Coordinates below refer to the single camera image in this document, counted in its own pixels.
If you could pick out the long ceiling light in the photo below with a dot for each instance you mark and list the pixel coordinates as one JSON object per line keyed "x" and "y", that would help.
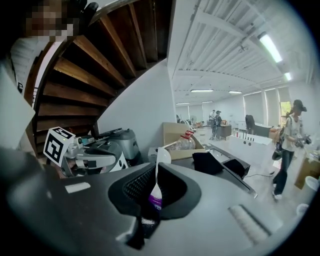
{"x": 288, "y": 76}
{"x": 270, "y": 47}
{"x": 202, "y": 90}
{"x": 235, "y": 92}

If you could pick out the white cylindrical bin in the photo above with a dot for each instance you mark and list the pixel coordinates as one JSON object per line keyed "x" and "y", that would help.
{"x": 311, "y": 187}

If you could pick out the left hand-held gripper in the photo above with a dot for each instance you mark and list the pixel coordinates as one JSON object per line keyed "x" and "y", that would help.
{"x": 58, "y": 146}

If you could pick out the standing fan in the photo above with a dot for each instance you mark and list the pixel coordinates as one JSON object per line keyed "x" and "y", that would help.
{"x": 193, "y": 118}

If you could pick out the clear bottle with red cap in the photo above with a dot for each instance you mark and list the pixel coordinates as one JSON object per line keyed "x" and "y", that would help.
{"x": 183, "y": 143}

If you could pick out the open cardboard box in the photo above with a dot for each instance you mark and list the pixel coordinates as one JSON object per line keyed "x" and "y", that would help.
{"x": 172, "y": 132}

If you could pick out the black folded cloth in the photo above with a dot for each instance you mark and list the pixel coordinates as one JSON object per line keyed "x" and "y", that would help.
{"x": 207, "y": 162}

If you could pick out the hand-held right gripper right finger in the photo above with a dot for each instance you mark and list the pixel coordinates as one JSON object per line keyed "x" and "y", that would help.
{"x": 207, "y": 225}

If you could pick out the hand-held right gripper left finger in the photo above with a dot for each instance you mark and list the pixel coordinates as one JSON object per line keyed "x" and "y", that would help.
{"x": 82, "y": 212}

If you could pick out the silver grey cooker appliance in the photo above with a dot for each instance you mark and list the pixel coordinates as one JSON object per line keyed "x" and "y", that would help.
{"x": 126, "y": 143}

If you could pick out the brown wooden desk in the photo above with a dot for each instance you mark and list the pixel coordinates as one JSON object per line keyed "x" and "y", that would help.
{"x": 225, "y": 131}

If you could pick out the wooden spiral staircase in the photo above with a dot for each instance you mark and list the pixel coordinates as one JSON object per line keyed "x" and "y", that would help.
{"x": 85, "y": 75}

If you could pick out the white plastic detergent scoop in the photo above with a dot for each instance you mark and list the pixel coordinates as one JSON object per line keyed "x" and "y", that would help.
{"x": 163, "y": 155}

